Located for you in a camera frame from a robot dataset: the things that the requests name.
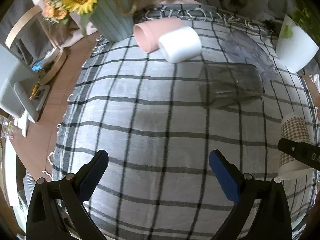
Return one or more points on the black white plaid tablecloth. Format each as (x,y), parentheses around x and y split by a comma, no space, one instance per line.
(147,115)

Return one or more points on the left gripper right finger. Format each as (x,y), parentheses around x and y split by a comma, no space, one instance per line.
(272,220)

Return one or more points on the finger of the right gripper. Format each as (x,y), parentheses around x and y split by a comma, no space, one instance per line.
(301,151)

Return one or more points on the clear bluish plastic cup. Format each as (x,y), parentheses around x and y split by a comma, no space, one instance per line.
(243,49)

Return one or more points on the smoky square glass cup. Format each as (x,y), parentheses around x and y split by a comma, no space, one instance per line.
(229,84)

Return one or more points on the checkered paper cup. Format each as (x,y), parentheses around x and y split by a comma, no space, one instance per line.
(293,127)

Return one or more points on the white plant pot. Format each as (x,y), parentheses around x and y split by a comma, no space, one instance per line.
(295,48)

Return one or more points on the white cup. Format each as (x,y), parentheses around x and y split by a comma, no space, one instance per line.
(179,45)

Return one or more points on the ribbed blue-grey vase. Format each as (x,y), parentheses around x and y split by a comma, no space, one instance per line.
(114,19)

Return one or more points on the green potted plant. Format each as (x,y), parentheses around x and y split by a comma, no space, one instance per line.
(308,20)

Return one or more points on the wooden desk lamp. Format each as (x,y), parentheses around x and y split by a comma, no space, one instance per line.
(29,30)

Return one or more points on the pink cup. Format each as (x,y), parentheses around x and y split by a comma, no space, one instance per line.
(147,33)

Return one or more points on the white projector on stand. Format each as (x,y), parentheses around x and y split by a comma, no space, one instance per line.
(17,84)

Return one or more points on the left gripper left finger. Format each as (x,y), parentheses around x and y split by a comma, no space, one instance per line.
(56,208)

